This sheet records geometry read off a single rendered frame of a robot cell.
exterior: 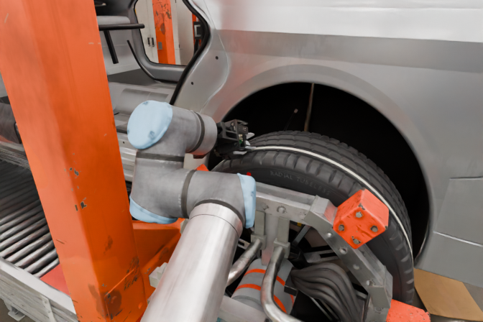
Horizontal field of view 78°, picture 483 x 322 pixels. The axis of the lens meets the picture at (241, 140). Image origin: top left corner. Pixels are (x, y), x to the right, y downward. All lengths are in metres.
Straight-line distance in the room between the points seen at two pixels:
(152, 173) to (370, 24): 0.66
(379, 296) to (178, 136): 0.53
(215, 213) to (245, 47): 0.65
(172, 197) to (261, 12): 0.64
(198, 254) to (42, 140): 0.54
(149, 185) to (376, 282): 0.50
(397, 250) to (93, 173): 0.76
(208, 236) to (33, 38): 0.52
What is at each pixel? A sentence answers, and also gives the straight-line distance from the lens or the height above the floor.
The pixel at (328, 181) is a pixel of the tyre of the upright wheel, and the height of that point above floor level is 1.15.
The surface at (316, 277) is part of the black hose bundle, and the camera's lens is 0.64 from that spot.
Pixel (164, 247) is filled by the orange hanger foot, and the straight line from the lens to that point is 1.25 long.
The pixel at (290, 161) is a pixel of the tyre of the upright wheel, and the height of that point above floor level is 1.18.
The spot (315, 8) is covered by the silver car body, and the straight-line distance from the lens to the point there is 0.92.
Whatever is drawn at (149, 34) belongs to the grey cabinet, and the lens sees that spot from 5.90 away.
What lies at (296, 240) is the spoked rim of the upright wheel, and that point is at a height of 0.94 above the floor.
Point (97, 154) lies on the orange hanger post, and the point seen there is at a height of 1.17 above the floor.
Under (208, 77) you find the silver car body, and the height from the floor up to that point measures 1.29.
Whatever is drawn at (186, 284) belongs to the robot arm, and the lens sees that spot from 0.40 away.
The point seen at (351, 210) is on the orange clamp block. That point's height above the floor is 1.14.
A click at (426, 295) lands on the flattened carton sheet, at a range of 2.21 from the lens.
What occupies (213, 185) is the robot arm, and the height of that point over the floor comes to 1.24.
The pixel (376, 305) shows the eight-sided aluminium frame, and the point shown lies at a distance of 0.79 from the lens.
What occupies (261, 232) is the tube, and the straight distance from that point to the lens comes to 0.74.
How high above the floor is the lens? 1.50
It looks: 23 degrees down
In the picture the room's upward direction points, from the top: straight up
